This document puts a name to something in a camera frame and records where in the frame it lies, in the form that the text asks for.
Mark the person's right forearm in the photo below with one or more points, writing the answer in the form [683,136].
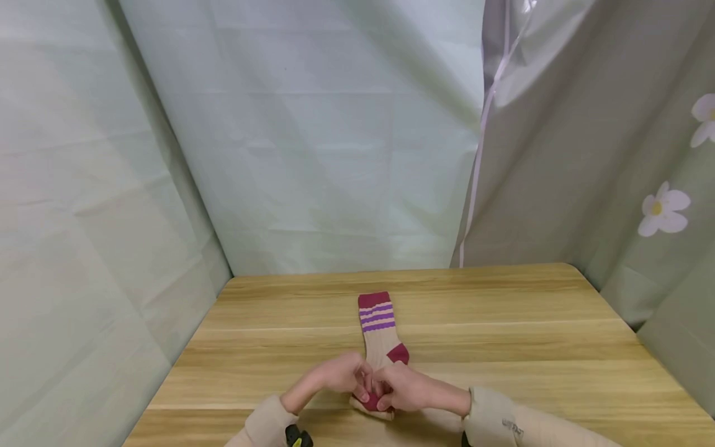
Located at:
[525,422]

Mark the beige sock with purple stripes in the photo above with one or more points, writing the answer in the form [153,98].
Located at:
[380,335]

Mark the person's right hand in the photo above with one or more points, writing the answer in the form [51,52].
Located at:
[410,390]

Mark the person's right fingers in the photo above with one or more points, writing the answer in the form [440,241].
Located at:
[382,390]

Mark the person's left forearm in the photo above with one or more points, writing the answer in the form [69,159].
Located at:
[262,425]

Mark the person's left fingers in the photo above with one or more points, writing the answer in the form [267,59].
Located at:
[362,380]

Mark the black wrist band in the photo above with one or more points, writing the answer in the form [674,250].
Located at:
[298,437]

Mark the person's left hand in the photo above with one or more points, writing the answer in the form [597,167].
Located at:
[329,377]

